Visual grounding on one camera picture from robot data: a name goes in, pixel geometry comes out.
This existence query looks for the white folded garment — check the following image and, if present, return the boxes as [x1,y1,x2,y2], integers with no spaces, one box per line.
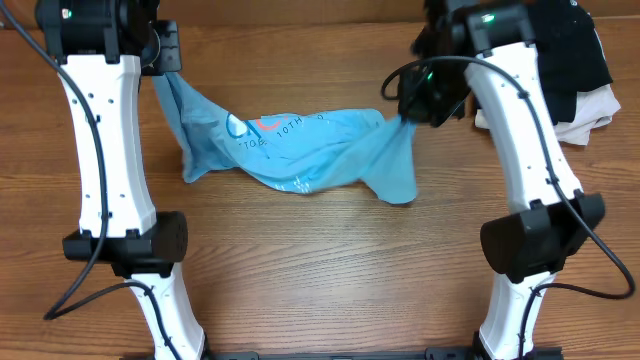
[473,82,622,147]

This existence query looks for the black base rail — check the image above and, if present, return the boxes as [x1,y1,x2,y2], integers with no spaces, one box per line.
[119,344,565,360]

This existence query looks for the pile of black clothes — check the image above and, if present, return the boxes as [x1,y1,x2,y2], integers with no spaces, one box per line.
[472,0,614,126]

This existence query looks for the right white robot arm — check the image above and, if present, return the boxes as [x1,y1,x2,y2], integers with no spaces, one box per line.
[394,1,605,359]

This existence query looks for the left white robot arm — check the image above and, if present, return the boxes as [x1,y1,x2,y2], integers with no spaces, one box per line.
[35,0,210,359]

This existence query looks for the light blue t-shirt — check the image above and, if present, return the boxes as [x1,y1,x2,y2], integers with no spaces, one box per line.
[153,73,418,205]

